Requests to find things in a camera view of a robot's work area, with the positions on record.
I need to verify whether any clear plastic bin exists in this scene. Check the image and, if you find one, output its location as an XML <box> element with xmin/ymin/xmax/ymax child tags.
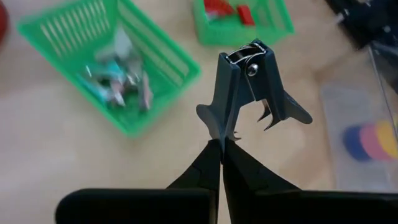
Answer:
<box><xmin>319</xmin><ymin>43</ymin><xmax>398</xmax><ymax>194</ymax></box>

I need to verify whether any green plastic slotted basket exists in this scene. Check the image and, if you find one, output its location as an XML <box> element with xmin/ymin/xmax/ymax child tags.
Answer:
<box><xmin>16</xmin><ymin>0</ymin><xmax>203</xmax><ymax>139</ymax></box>
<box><xmin>192</xmin><ymin>0</ymin><xmax>295</xmax><ymax>47</ymax></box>

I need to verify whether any dark grey stapler remover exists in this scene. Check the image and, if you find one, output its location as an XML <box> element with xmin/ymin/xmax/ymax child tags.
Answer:
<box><xmin>195</xmin><ymin>38</ymin><xmax>313</xmax><ymax>142</ymax></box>

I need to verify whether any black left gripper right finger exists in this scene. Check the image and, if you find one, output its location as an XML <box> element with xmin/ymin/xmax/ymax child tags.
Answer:
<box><xmin>222</xmin><ymin>138</ymin><xmax>398</xmax><ymax>224</ymax></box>

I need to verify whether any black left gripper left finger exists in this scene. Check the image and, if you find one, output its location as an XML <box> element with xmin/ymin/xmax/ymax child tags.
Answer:
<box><xmin>55</xmin><ymin>138</ymin><xmax>222</xmax><ymax>224</ymax></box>

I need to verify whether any pink stapler remover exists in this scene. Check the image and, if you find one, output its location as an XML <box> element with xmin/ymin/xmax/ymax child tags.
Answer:
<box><xmin>139</xmin><ymin>70</ymin><xmax>154</xmax><ymax>111</ymax></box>

